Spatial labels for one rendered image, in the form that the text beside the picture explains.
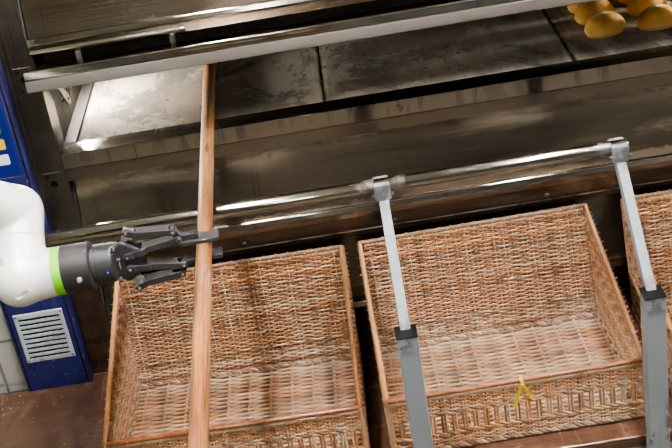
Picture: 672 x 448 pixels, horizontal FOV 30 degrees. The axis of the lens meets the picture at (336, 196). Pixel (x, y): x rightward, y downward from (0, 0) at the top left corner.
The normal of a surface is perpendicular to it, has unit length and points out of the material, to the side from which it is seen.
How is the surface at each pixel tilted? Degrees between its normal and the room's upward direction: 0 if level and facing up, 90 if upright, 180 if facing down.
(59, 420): 0
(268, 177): 70
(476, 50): 0
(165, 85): 0
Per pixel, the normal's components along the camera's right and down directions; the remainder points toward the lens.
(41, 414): -0.14, -0.87
